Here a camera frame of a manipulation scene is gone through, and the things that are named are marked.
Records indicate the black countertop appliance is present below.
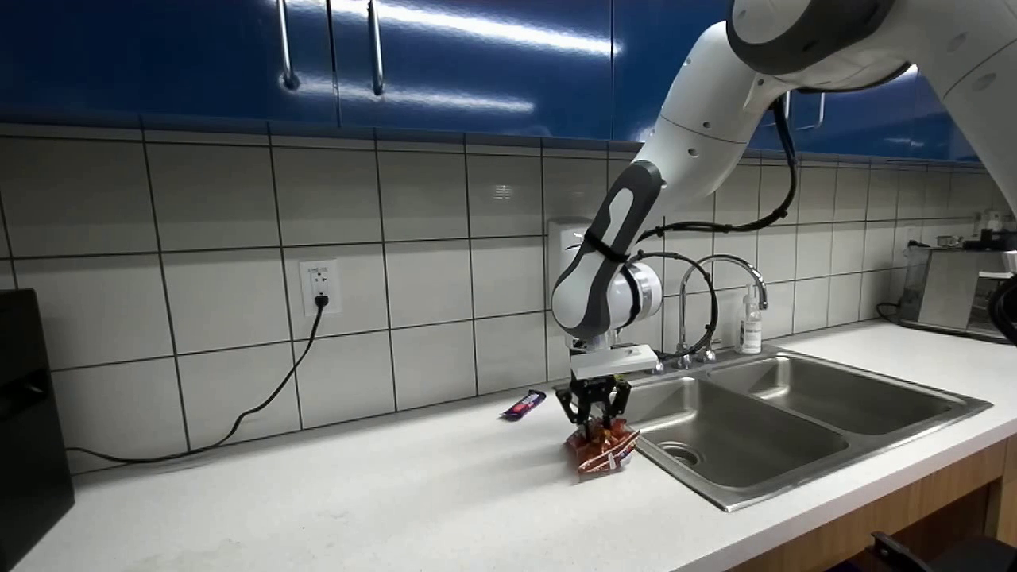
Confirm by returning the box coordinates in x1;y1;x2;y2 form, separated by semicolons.
0;286;76;569

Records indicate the white wall outlet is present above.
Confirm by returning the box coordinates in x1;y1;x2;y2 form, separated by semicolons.
300;258;343;318

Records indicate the red chip packet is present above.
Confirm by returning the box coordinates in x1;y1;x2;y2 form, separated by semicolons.
562;415;641;480

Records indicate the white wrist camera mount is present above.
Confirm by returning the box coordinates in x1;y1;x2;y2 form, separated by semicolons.
567;342;660;382

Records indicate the wooden base cabinet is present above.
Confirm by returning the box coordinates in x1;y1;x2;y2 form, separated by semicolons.
727;440;1017;572

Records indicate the black power cord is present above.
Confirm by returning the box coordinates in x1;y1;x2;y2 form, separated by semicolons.
65;293;333;469

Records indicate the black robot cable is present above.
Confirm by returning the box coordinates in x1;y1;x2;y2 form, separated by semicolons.
632;91;802;365

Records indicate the chrome gooseneck faucet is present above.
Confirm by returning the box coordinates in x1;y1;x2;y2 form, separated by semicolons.
678;252;772;369

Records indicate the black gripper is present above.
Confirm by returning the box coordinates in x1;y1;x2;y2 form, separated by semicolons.
555;372;632;440

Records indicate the stainless steel double sink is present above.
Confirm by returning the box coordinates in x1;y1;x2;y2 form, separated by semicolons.
623;349;994;515

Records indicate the black chair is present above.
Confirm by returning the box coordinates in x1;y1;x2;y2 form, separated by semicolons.
867;530;1017;572

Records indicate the grey countertop appliance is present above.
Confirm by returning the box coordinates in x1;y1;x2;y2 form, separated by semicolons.
913;236;1017;342

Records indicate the clear hand soap pump bottle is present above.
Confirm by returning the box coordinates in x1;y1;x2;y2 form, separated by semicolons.
737;290;769;359

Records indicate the small purple candy bar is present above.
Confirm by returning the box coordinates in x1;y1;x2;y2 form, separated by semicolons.
499;389;549;427

